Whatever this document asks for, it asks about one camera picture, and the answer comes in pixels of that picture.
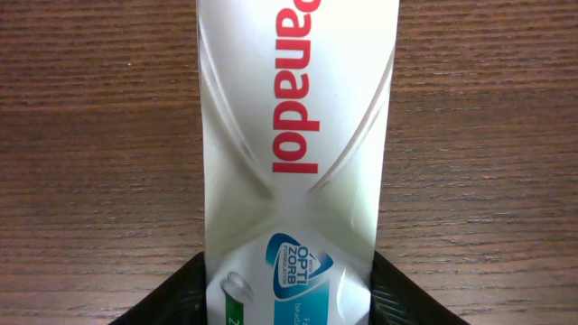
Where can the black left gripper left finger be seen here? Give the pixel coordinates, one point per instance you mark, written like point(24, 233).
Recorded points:
point(179, 300)

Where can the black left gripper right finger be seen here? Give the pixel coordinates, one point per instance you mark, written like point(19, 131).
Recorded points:
point(397, 300)

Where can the white green Panadol box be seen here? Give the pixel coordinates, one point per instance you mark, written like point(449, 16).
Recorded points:
point(294, 98)

